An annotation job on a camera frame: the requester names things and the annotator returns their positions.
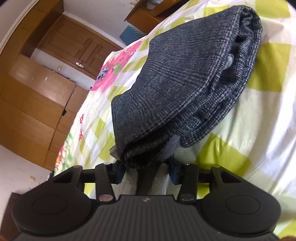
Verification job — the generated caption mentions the blue foam mat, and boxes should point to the blue foam mat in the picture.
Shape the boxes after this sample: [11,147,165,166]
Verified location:
[119,25,145,46]

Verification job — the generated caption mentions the wooden wardrobe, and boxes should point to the wooden wardrobe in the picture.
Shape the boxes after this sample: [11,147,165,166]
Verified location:
[1,1,88,171]

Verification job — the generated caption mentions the dark plaid folded pants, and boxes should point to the dark plaid folded pants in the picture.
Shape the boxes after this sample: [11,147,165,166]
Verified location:
[111,5,262,168]

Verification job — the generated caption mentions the yellow checkered bed sheet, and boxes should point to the yellow checkered bed sheet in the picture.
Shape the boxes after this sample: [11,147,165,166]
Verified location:
[54,0,296,239]

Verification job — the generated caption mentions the cartoon print pink quilt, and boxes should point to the cartoon print pink quilt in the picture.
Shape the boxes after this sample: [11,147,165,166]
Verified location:
[55,39,144,174]

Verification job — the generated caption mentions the wooden door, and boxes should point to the wooden door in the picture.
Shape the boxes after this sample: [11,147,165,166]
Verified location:
[38,15,122,79]

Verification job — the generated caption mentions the light grey pants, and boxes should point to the light grey pants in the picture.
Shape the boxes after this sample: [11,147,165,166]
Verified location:
[109,143,179,199]

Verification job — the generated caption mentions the wooden side desk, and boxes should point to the wooden side desk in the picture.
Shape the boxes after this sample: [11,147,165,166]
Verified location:
[125,0,188,35]

